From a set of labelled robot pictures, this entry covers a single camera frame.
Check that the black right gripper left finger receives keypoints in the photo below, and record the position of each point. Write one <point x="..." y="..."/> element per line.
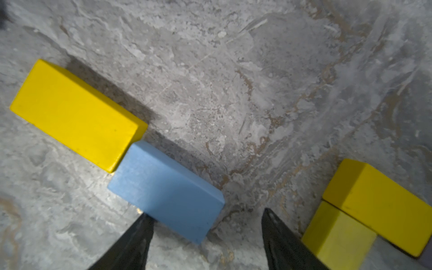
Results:
<point x="131" y="250"/>

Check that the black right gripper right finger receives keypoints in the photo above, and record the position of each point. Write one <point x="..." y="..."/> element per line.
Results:
<point x="284" y="251"/>

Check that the long yellow block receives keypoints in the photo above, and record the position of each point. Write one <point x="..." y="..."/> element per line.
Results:
<point x="339" y="241"/>

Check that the light blue square block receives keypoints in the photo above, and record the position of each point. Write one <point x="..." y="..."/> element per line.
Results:
<point x="167" y="191"/>

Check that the short yellow block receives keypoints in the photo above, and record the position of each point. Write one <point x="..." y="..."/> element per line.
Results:
<point x="379" y="203"/>
<point x="77" y="115"/>

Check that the purple short block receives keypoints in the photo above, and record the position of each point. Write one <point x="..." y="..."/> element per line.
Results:
<point x="425" y="259"/>

